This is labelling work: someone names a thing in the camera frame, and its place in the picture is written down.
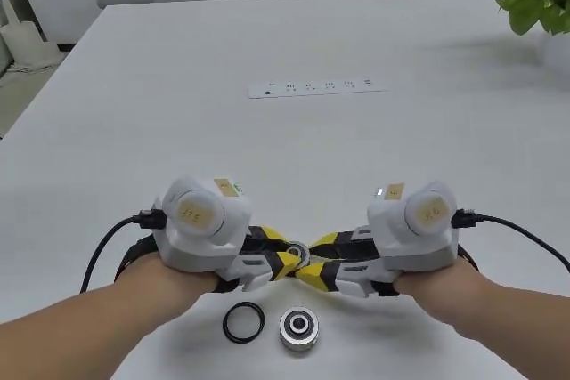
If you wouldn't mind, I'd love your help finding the person's left hand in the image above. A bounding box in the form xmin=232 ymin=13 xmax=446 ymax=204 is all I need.
xmin=114 ymin=234 xmax=220 ymax=306

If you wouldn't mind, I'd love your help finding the black rubber ring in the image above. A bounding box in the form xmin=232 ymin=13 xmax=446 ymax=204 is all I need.
xmin=222 ymin=302 xmax=266 ymax=344

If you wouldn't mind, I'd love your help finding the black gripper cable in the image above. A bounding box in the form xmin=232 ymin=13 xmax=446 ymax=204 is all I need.
xmin=450 ymin=206 xmax=570 ymax=275
xmin=78 ymin=207 xmax=168 ymax=295

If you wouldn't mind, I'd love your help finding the metal wheel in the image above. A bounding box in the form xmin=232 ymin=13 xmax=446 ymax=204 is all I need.
xmin=287 ymin=240 xmax=314 ymax=268
xmin=278 ymin=306 xmax=319 ymax=352

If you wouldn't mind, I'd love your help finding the person's right forearm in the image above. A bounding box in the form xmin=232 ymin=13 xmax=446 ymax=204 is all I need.
xmin=403 ymin=284 xmax=570 ymax=380

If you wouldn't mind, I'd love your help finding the white table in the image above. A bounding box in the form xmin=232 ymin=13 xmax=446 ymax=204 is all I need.
xmin=0 ymin=0 xmax=570 ymax=380

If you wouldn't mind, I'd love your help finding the person's right hand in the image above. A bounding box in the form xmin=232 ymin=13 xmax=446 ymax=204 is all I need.
xmin=393 ymin=243 xmax=481 ymax=308

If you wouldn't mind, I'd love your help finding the white power strip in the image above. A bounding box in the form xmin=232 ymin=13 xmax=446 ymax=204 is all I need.
xmin=247 ymin=78 xmax=388 ymax=101

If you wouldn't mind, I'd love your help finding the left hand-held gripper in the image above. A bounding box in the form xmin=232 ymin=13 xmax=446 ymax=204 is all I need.
xmin=152 ymin=174 xmax=302 ymax=295

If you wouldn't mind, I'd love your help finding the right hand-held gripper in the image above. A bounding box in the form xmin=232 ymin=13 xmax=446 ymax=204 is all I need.
xmin=295 ymin=180 xmax=459 ymax=300

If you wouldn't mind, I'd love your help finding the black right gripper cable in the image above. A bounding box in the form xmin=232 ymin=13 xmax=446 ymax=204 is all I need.
xmin=450 ymin=206 xmax=570 ymax=275

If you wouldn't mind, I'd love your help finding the person's left forearm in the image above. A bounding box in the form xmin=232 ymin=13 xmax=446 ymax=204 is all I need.
xmin=0 ymin=279 xmax=201 ymax=380

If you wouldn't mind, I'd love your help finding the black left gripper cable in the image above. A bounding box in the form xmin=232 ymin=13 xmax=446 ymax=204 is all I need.
xmin=78 ymin=207 xmax=168 ymax=295

